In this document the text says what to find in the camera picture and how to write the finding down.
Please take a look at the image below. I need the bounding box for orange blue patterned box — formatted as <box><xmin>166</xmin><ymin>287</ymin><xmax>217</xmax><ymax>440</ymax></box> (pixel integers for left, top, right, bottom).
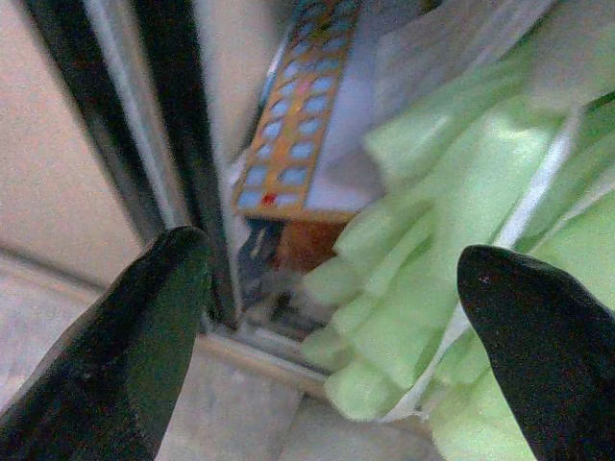
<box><xmin>230</xmin><ymin>0</ymin><xmax>366</xmax><ymax>225</ymax></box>

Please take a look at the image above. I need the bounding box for pale lavender sheet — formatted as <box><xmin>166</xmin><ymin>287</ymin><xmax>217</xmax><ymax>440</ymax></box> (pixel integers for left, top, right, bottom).
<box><xmin>307</xmin><ymin>0</ymin><xmax>554</xmax><ymax>212</ymax></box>

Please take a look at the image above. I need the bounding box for light green fluffy cloth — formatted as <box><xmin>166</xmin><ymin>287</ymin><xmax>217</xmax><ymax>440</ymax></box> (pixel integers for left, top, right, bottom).
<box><xmin>300</xmin><ymin>13</ymin><xmax>615</xmax><ymax>461</ymax></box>

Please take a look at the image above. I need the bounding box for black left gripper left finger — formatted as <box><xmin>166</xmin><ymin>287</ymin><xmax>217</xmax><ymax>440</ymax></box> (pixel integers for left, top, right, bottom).
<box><xmin>0</xmin><ymin>225</ymin><xmax>212</xmax><ymax>461</ymax></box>

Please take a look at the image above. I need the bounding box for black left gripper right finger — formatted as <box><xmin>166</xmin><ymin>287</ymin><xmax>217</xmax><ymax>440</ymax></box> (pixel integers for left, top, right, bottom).
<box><xmin>456</xmin><ymin>244</ymin><xmax>615</xmax><ymax>461</ymax></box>

